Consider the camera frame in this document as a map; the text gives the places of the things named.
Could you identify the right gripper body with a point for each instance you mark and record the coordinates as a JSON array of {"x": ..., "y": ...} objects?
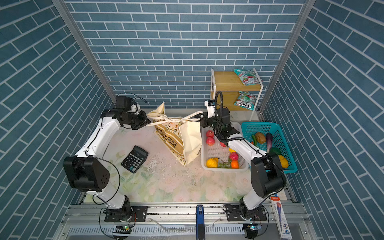
[{"x": 210, "y": 122}]

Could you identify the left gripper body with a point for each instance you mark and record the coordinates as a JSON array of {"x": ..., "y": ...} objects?
[{"x": 136, "y": 120}]

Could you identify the cream floral tote bag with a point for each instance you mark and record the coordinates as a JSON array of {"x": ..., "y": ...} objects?
[{"x": 181, "y": 135}]

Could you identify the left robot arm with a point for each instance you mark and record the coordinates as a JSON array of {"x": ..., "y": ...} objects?
[{"x": 87, "y": 171}]

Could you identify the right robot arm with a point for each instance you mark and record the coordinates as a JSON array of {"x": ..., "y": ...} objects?
[{"x": 267, "y": 174}]

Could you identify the teal Fox's candy bag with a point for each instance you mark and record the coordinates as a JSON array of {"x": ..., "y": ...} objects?
[{"x": 246, "y": 100}]

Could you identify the teal candy bag upper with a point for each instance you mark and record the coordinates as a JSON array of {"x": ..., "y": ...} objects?
[{"x": 247, "y": 77}]

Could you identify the red apple right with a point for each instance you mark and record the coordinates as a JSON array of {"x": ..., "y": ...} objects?
[{"x": 210, "y": 134}]

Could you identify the red apple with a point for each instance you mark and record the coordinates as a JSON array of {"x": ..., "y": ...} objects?
[
  {"x": 210, "y": 141},
  {"x": 210, "y": 134}
]

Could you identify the red apple left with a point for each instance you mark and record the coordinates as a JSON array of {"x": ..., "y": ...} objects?
[{"x": 210, "y": 141}]

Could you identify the white plastic basket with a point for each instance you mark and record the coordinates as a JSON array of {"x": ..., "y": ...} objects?
[{"x": 217, "y": 151}]

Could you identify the black calculator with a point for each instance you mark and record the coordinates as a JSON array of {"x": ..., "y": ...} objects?
[{"x": 135, "y": 159}]

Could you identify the yellow lemon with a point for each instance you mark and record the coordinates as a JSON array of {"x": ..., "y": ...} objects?
[{"x": 212, "y": 163}]

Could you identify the pink peach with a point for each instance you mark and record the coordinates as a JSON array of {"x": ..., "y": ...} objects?
[{"x": 233, "y": 156}]

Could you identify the white wooden shelf rack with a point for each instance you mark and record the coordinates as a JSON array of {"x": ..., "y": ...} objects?
[{"x": 230, "y": 85}]

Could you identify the green grapes bunch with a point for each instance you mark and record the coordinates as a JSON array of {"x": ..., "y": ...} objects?
[{"x": 224, "y": 165}]

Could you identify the floral table mat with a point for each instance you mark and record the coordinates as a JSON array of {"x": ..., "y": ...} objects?
[{"x": 162, "y": 179}]

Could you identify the teal plastic basket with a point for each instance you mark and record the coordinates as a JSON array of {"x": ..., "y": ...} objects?
[{"x": 280, "y": 138}]

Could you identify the orange in white basket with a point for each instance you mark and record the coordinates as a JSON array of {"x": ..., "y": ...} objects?
[{"x": 235, "y": 164}]

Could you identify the green chili pepper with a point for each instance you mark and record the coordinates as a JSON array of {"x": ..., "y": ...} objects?
[{"x": 255, "y": 142}]

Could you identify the brown potato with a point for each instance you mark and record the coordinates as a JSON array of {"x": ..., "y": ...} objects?
[{"x": 260, "y": 138}]

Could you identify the purple eggplant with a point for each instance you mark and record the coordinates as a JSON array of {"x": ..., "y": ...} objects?
[{"x": 269, "y": 141}]

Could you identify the green bell pepper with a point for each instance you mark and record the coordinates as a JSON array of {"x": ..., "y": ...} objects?
[{"x": 275, "y": 151}]

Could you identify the blue black handheld device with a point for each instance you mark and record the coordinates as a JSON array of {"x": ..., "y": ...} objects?
[{"x": 200, "y": 223}]

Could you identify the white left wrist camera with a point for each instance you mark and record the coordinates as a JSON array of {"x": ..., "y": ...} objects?
[{"x": 135, "y": 109}]

